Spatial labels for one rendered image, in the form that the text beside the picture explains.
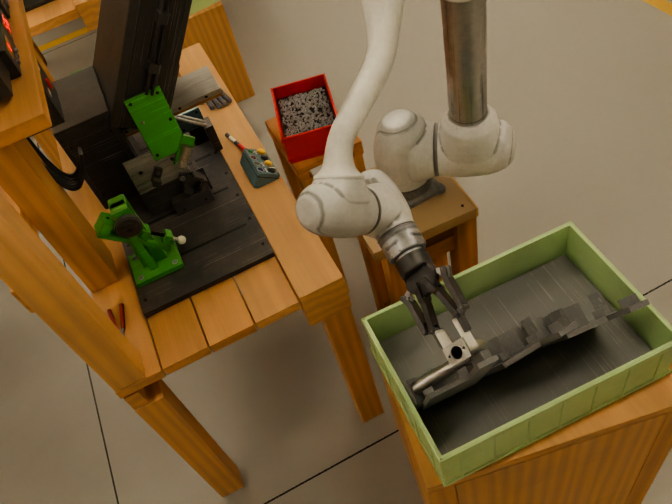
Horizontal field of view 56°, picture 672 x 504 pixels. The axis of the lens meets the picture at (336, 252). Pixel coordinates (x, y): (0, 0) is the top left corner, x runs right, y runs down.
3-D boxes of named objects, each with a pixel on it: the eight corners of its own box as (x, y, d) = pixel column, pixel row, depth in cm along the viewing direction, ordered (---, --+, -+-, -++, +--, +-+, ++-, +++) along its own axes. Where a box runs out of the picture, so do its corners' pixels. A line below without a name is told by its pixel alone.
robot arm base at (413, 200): (408, 153, 207) (406, 140, 202) (447, 190, 193) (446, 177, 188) (360, 178, 203) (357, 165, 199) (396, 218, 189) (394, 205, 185)
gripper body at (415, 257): (385, 267, 134) (406, 305, 131) (412, 245, 129) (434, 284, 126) (406, 265, 140) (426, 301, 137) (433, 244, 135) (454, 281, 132)
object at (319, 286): (211, 70, 285) (199, 41, 274) (353, 306, 190) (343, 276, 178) (182, 83, 283) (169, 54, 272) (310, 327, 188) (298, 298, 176)
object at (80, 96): (137, 140, 237) (93, 64, 212) (155, 188, 218) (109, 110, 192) (91, 161, 235) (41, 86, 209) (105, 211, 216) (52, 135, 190)
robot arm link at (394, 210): (395, 246, 143) (357, 249, 134) (365, 191, 149) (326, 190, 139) (427, 218, 137) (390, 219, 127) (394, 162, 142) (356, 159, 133)
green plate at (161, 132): (185, 138, 208) (156, 78, 196) (189, 146, 201) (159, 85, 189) (152, 152, 206) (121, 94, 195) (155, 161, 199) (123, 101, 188)
